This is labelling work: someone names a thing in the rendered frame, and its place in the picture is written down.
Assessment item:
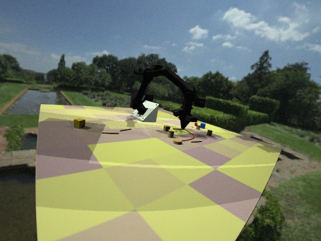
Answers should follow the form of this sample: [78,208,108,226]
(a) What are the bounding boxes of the brown round wooden disc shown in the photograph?
[174,139,182,145]

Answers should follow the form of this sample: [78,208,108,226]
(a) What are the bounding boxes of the small yellow cube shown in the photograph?
[74,118,85,129]

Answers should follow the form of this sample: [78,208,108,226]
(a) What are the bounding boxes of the wooden block with hole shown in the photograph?
[164,125,170,132]

